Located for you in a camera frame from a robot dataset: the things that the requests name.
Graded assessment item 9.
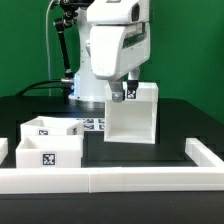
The black cable bundle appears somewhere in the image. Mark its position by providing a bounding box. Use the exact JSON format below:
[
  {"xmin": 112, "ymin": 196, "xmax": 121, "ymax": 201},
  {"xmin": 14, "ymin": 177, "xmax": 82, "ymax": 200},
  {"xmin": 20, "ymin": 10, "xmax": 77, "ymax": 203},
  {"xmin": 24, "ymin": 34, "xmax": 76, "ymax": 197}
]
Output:
[{"xmin": 14, "ymin": 78, "xmax": 75, "ymax": 98}]

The marker tag sheet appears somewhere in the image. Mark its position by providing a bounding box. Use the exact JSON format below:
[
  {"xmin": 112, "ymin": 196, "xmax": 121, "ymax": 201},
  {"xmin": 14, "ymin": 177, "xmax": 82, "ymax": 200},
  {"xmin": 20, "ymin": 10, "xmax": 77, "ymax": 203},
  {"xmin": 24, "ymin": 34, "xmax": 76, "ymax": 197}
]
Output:
[{"xmin": 79, "ymin": 118, "xmax": 105, "ymax": 131}]

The white left border block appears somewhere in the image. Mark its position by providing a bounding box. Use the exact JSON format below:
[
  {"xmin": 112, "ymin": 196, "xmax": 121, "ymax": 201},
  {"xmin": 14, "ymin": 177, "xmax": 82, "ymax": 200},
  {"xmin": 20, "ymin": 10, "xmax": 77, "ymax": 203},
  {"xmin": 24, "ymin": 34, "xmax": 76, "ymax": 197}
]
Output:
[{"xmin": 0, "ymin": 138, "xmax": 8, "ymax": 165}]

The white front border rail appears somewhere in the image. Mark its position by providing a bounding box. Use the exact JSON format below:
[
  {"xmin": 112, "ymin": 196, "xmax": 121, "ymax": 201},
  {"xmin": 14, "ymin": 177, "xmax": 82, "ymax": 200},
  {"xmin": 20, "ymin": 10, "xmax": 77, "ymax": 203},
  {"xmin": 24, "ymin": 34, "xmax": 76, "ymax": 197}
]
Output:
[{"xmin": 0, "ymin": 167, "xmax": 224, "ymax": 194}]

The white drawer tray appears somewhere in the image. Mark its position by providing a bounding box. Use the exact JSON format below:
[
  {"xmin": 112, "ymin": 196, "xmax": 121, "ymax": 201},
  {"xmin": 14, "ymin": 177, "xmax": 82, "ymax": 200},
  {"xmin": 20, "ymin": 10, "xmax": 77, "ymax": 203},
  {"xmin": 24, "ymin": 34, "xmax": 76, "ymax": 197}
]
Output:
[
  {"xmin": 20, "ymin": 116, "xmax": 84, "ymax": 138},
  {"xmin": 16, "ymin": 135, "xmax": 83, "ymax": 168}
]

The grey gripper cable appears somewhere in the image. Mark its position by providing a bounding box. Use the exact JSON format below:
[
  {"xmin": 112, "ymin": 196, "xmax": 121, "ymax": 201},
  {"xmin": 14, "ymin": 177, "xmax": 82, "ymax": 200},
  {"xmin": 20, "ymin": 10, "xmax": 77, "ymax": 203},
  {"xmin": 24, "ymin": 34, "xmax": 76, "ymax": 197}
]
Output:
[{"xmin": 45, "ymin": 0, "xmax": 56, "ymax": 97}]

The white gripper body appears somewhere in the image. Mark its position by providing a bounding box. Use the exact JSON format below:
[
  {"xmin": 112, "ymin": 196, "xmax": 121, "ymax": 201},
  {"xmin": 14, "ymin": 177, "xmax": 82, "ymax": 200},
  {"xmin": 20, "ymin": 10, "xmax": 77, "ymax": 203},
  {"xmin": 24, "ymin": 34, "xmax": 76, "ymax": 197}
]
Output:
[{"xmin": 87, "ymin": 0, "xmax": 150, "ymax": 81}]

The white drawer cabinet box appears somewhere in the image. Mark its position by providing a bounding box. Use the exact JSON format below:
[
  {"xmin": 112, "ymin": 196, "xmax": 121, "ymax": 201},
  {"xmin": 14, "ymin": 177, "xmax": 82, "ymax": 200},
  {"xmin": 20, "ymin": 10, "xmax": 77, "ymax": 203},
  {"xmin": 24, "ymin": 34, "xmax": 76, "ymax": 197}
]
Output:
[{"xmin": 104, "ymin": 82, "xmax": 159, "ymax": 144}]

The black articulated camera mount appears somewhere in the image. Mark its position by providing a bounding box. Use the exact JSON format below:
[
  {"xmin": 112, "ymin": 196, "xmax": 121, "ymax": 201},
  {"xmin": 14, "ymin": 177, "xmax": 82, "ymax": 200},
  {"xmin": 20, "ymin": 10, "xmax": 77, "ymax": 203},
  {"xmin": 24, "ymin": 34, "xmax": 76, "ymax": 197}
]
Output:
[{"xmin": 52, "ymin": 0, "xmax": 94, "ymax": 88}]

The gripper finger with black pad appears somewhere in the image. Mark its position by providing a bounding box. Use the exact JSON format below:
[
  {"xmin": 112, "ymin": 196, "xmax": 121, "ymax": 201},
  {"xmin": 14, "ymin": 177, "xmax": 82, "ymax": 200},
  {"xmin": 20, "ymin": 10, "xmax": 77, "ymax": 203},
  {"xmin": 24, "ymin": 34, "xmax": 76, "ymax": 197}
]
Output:
[
  {"xmin": 109, "ymin": 80, "xmax": 124, "ymax": 102},
  {"xmin": 127, "ymin": 67, "xmax": 140, "ymax": 99}
]

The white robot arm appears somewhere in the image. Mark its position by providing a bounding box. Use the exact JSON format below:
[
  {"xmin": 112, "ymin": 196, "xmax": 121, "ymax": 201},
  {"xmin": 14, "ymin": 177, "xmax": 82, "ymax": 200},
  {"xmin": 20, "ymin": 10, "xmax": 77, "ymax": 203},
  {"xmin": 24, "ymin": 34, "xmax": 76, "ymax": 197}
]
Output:
[{"xmin": 86, "ymin": 0, "xmax": 150, "ymax": 102}]

